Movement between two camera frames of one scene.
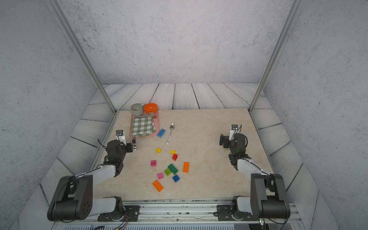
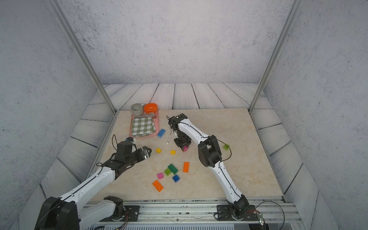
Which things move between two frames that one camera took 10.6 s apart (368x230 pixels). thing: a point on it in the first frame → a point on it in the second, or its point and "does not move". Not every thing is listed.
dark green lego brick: [173, 168] does not move
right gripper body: [227, 143] → [182, 140]
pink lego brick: [160, 176] does not move
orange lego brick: [186, 167] does not move
